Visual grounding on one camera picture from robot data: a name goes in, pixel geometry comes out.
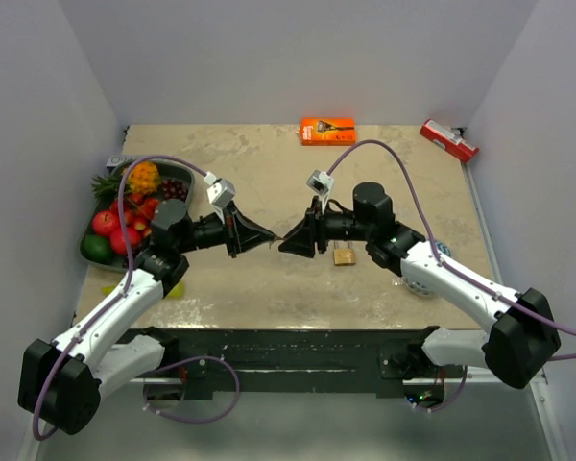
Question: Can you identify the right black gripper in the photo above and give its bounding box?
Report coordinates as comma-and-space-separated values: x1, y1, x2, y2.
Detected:
279, 196, 373, 258

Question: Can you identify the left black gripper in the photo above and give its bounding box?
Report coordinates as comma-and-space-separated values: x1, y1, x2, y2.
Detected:
177, 200, 274, 258

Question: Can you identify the small silver key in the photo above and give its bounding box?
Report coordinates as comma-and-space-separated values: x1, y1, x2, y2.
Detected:
269, 235, 283, 249

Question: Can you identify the brass padlock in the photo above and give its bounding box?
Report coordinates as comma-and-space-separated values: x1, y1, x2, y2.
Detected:
332, 241, 356, 267

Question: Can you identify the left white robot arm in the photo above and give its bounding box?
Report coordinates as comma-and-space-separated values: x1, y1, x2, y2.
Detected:
17, 199, 276, 435

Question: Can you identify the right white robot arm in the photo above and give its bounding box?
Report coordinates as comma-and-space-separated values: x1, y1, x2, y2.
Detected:
278, 182, 561, 389

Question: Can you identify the yellow green bottle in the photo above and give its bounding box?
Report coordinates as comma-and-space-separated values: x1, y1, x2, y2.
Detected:
100, 280, 185, 299

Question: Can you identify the orange razor box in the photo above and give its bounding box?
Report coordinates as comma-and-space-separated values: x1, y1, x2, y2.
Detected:
298, 117, 357, 147

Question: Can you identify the blue zigzag patterned pouch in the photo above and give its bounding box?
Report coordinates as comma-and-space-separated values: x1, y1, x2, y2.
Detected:
394, 240, 452, 298

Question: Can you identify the red apple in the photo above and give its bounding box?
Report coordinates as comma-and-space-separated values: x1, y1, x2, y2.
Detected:
91, 210, 120, 238
109, 227, 142, 256

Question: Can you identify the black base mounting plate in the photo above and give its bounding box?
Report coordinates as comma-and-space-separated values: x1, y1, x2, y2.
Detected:
118, 327, 463, 400

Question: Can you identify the green lime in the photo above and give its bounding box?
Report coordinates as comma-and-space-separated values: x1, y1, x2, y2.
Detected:
84, 234, 113, 264

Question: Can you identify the small white blue box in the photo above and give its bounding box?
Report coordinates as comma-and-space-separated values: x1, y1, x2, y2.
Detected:
106, 155, 134, 171

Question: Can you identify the red white box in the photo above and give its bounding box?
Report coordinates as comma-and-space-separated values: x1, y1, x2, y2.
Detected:
420, 119, 479, 163

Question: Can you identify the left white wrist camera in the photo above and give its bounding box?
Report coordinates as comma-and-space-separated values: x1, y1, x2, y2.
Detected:
204, 172, 236, 208

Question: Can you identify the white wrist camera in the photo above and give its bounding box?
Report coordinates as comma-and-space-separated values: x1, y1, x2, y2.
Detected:
204, 172, 236, 208
306, 170, 334, 198

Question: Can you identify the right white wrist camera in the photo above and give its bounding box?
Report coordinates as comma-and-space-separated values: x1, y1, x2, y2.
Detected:
306, 170, 334, 198

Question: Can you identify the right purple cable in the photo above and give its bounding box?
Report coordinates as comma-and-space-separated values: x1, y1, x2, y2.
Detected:
325, 139, 576, 361

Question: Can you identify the purple cable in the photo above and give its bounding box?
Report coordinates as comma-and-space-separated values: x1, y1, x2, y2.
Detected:
32, 154, 215, 442
325, 139, 576, 361

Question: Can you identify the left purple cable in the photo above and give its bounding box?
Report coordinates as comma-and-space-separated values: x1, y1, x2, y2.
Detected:
32, 154, 215, 442

